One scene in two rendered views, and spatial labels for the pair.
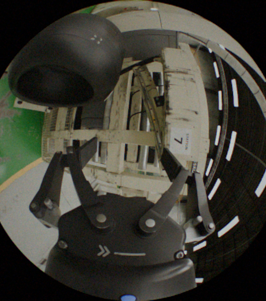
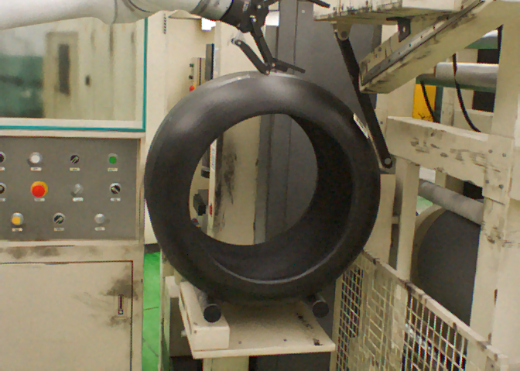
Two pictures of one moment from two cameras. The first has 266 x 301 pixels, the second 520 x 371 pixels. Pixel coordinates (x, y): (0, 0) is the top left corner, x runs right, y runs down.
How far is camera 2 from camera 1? 133 cm
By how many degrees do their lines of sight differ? 80
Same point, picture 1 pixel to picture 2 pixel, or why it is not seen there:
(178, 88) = not seen: outside the picture
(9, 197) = not seen: outside the picture
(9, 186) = not seen: outside the picture
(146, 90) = (388, 57)
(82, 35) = (227, 83)
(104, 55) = (269, 77)
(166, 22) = not seen: hidden behind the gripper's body
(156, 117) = (419, 32)
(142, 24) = (250, 42)
